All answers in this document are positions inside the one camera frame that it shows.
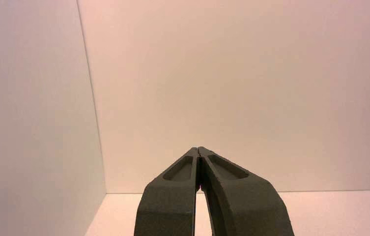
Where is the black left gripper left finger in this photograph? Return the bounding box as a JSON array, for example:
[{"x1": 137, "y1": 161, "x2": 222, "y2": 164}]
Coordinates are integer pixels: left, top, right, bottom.
[{"x1": 134, "y1": 147, "x2": 200, "y2": 236}]

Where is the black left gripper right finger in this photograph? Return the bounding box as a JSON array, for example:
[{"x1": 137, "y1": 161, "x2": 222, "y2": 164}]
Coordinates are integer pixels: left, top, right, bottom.
[{"x1": 198, "y1": 147, "x2": 295, "y2": 236}]

